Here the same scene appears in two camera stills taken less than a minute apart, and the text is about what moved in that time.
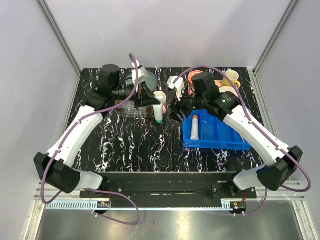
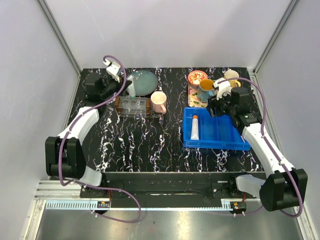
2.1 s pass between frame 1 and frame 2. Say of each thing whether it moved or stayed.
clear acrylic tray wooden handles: stayed
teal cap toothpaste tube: moved
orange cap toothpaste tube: stayed
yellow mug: stayed
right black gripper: moved
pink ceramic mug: stayed
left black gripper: moved
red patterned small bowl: stayed
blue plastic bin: stayed
